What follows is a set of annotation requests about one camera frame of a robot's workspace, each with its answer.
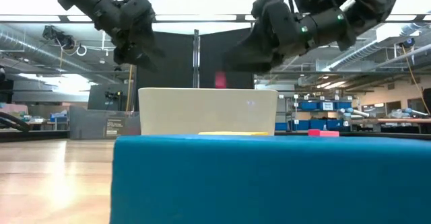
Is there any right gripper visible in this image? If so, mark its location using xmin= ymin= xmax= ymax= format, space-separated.
xmin=224 ymin=0 xmax=306 ymax=73

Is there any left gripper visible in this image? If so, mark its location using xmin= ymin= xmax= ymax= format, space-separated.
xmin=112 ymin=0 xmax=166 ymax=71

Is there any red rectangular block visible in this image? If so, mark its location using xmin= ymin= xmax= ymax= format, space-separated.
xmin=215 ymin=71 xmax=228 ymax=89

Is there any yellow cube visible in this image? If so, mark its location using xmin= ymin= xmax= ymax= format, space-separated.
xmin=197 ymin=131 xmax=269 ymax=137

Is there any blue rectangular block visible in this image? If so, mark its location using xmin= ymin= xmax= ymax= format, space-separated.
xmin=109 ymin=135 xmax=431 ymax=224

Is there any black partition panel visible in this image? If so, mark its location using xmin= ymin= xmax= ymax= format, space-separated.
xmin=136 ymin=32 xmax=195 ymax=89
xmin=199 ymin=28 xmax=255 ymax=89

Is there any white rectangular plastic bin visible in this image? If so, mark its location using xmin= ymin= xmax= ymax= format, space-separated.
xmin=137 ymin=87 xmax=279 ymax=137

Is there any dark grey translucent bin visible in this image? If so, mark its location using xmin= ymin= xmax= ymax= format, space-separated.
xmin=69 ymin=105 xmax=141 ymax=141

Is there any pink rectangular block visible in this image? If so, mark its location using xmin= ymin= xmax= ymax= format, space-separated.
xmin=308 ymin=128 xmax=340 ymax=138

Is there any black lamp with blue light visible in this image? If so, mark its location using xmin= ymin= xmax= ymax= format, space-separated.
xmin=399 ymin=37 xmax=416 ymax=49

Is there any yellow cable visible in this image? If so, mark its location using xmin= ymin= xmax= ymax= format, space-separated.
xmin=125 ymin=64 xmax=135 ymax=112
xmin=400 ymin=44 xmax=431 ymax=116

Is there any silver partition post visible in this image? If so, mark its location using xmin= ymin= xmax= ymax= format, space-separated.
xmin=193 ymin=28 xmax=201 ymax=89

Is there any black mounted camera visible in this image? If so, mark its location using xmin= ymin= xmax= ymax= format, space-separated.
xmin=42 ymin=24 xmax=77 ymax=52

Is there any silver ventilation duct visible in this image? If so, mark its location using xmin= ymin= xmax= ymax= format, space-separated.
xmin=323 ymin=22 xmax=431 ymax=72
xmin=0 ymin=28 xmax=119 ymax=83

